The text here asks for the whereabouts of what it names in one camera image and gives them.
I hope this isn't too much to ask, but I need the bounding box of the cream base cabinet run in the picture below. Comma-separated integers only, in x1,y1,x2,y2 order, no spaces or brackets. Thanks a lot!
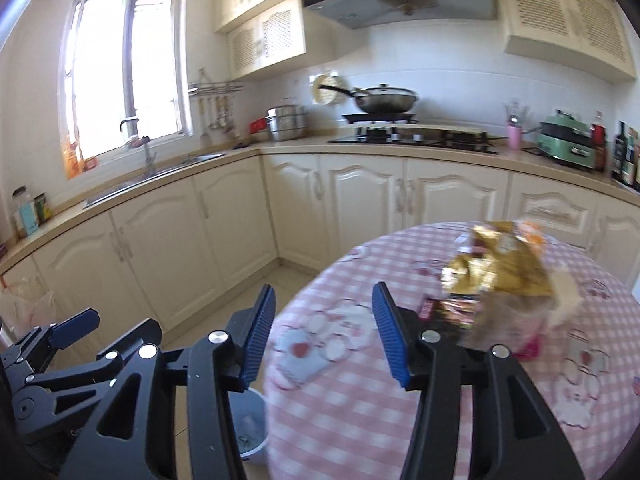
0,152,640,356

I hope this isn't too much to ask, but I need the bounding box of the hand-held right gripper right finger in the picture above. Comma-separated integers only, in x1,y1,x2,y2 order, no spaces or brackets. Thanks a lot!
372,281,586,480

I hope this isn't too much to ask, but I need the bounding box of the steel steamer pot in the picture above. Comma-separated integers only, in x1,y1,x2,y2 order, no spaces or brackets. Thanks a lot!
265,104,310,142

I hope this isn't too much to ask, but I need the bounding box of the round table pink checked cloth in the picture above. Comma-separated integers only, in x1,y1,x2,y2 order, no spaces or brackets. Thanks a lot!
262,220,640,480

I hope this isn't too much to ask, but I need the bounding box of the bundle of cutlery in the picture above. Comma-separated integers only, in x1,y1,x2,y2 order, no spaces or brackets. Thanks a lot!
502,100,532,128

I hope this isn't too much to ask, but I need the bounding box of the steel kitchen sink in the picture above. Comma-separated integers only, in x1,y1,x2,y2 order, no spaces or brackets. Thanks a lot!
82,152,228,209

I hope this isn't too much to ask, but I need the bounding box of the crumpled grey plastic bag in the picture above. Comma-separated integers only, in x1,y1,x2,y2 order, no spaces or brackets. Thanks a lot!
465,280,561,361

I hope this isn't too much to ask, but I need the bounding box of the red cap sauce bottle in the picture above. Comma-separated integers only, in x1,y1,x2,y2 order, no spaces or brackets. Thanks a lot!
591,110,608,173

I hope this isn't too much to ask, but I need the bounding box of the black gas stove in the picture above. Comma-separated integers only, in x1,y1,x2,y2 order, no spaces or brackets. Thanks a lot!
327,112,501,155

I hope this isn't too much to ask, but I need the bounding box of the clear jar teal label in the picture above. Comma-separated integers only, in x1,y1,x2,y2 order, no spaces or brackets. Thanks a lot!
12,186,40,239

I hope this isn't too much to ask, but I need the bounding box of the dark red snack wrapper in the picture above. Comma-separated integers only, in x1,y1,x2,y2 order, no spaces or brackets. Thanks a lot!
419,296,483,329

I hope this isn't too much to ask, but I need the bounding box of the green electric cooker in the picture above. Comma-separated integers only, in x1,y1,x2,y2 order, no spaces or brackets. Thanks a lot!
537,111,598,171

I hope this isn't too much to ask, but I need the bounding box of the metal utensil rack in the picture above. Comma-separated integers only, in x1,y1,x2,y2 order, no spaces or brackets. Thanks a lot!
187,69,246,97

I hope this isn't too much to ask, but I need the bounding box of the pink wrapper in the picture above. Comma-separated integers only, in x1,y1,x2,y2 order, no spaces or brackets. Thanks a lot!
515,332,544,362

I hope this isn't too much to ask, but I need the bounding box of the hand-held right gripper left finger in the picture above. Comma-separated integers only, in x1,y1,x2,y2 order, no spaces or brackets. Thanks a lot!
57,284,277,480

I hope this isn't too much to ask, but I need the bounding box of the steel wok with black handle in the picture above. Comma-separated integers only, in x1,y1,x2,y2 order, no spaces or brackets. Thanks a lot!
319,83,418,114

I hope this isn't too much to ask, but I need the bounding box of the kitchen window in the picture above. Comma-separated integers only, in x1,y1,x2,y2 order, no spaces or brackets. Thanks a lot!
60,0,193,181

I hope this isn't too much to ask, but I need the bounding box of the white trash bin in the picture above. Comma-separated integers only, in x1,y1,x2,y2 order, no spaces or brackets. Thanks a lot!
227,387,271,461

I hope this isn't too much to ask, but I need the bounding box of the orange printed bag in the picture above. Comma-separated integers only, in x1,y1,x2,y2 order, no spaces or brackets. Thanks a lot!
62,127,101,180

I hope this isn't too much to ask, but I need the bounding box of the clear plastic bag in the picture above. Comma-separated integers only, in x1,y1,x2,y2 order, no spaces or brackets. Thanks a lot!
0,275,56,342

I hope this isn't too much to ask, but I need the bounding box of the cream lattice wall cabinet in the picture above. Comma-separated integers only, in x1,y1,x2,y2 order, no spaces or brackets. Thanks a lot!
227,7,307,81
487,0,638,83

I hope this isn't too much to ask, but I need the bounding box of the beige kitchen countertop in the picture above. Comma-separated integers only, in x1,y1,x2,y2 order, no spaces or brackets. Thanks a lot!
0,132,640,273

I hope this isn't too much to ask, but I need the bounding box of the round beige mat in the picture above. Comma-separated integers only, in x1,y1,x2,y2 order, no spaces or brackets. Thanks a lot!
310,72,352,107

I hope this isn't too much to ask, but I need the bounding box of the metal sink faucet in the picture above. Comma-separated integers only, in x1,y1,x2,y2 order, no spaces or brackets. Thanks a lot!
120,116,158,178

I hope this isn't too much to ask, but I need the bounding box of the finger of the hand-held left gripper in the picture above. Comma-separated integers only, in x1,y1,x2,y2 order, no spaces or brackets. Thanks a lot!
12,317,163,433
0,308,101,385

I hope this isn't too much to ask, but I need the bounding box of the gold foil wrapper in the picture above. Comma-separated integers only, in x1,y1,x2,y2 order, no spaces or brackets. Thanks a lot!
440,221,553,297

